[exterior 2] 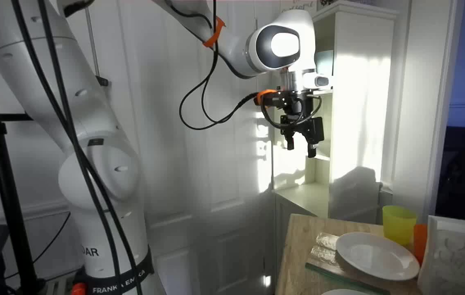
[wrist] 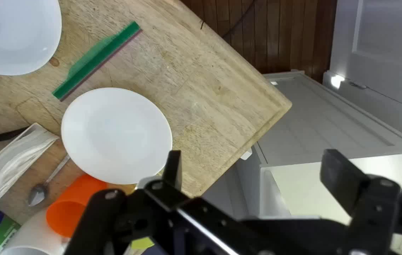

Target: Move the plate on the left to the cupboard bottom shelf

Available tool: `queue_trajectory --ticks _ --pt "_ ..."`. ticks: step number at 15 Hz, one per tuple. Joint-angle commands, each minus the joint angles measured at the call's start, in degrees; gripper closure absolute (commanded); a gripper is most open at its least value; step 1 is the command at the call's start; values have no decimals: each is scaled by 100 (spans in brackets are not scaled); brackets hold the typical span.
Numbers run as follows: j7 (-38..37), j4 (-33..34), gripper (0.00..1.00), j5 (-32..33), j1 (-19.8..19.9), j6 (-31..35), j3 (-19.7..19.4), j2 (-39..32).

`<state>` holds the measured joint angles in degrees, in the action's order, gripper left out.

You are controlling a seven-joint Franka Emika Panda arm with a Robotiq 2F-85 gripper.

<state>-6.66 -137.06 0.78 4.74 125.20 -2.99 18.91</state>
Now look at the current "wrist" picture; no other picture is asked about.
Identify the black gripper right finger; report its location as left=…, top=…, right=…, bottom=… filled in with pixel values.
left=320, top=148, right=402, bottom=255

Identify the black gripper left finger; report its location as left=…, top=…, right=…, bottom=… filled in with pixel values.
left=65, top=149, right=212, bottom=255

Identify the small white plate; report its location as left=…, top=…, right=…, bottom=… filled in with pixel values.
left=59, top=87, right=174, bottom=188

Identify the white open shelf cupboard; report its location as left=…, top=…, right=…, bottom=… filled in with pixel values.
left=235, top=70, right=402, bottom=255

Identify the large white plate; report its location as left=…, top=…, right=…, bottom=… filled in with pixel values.
left=0, top=0, right=64, bottom=77

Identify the white table base cabinet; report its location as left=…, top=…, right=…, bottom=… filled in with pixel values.
left=202, top=146, right=263, bottom=222

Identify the orange plastic cup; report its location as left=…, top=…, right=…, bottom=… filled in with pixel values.
left=44, top=173, right=117, bottom=240

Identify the green plastic strip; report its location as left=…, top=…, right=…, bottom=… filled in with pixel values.
left=51, top=20, right=143, bottom=103

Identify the metal spoon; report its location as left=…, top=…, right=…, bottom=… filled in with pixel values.
left=27, top=155, right=72, bottom=209

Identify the white panelled door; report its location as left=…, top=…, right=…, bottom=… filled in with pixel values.
left=323, top=0, right=402, bottom=115

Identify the clear plastic packaging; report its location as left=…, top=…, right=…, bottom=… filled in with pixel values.
left=0, top=122, right=61, bottom=224

